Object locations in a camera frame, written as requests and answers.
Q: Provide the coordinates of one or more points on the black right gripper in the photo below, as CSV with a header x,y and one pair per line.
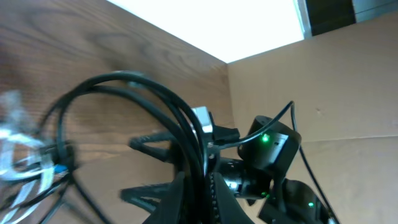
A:
x,y
230,177

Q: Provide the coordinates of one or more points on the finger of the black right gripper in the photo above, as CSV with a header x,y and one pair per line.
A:
x,y
146,197

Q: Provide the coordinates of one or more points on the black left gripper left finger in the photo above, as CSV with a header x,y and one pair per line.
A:
x,y
168,211

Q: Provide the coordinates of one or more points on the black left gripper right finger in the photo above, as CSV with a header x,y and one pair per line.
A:
x,y
224,207

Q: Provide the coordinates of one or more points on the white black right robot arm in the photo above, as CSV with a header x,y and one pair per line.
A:
x,y
290,201

